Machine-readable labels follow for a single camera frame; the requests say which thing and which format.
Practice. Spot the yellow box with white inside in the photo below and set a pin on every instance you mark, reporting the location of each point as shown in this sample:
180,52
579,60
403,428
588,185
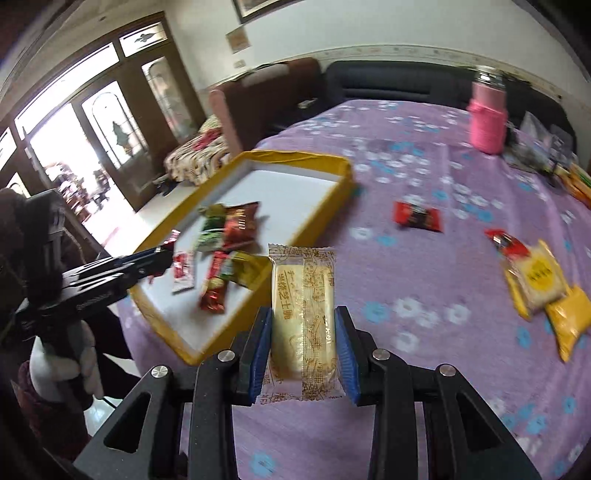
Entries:
277,194

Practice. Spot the yellow opaque biscuit packet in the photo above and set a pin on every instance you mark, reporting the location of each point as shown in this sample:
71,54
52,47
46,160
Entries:
570,318

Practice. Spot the black sofa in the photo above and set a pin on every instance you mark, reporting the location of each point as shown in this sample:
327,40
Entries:
392,81

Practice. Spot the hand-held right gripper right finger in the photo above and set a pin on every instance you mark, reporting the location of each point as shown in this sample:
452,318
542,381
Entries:
348,355

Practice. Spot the person's left hand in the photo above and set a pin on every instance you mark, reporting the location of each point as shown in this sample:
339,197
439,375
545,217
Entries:
48,362

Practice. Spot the orange snack packets pile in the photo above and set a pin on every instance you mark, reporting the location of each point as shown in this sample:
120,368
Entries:
579,184

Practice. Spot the wooden glass door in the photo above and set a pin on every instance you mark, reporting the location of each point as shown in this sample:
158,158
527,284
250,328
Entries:
138,106

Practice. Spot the pale yellow cake packet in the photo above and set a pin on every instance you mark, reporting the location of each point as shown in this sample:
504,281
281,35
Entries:
302,314

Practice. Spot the red and white snack packet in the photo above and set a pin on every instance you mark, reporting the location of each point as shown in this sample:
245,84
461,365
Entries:
183,270

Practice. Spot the person's left forearm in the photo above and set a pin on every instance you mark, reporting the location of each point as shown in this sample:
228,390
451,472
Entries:
41,415

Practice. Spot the green and white snack packet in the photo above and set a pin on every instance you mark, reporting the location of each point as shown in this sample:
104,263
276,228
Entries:
207,237

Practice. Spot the brown armchair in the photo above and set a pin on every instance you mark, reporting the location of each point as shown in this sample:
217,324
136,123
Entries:
268,101

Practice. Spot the clear plastic bag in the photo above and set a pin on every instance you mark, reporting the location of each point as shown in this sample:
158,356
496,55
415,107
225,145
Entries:
531,134

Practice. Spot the pink thermos with knitted sleeve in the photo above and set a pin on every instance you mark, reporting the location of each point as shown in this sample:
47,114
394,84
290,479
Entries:
487,124

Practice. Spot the red and black candy packet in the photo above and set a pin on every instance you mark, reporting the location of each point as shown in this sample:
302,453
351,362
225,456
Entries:
418,216

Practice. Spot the white remote control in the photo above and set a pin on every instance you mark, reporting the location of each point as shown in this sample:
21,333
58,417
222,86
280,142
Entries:
307,103

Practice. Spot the clear yellow cracker packet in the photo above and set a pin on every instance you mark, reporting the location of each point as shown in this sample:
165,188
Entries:
535,277

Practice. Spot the paper wall notice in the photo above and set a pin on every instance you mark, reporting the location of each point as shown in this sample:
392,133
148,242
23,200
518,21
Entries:
238,40

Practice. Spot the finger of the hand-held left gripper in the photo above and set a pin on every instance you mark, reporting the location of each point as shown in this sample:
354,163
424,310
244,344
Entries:
138,257
131,277

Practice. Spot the wall switch plate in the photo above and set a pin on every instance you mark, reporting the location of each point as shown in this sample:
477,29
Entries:
239,63

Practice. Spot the framed wall picture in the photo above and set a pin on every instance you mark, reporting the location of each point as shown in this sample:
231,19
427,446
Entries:
258,9

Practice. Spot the floral blanket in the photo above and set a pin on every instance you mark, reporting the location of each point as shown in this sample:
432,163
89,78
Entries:
194,154

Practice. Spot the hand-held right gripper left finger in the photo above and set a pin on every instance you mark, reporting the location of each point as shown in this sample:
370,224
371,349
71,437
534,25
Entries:
258,355

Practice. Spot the dark red snack packet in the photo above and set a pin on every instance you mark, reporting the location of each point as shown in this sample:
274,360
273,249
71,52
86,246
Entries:
241,221

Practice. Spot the small red candy packet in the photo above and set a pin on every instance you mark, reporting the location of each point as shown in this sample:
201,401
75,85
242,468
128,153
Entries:
173,237

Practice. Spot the long red snack packet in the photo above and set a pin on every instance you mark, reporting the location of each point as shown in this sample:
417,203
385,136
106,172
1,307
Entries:
214,288

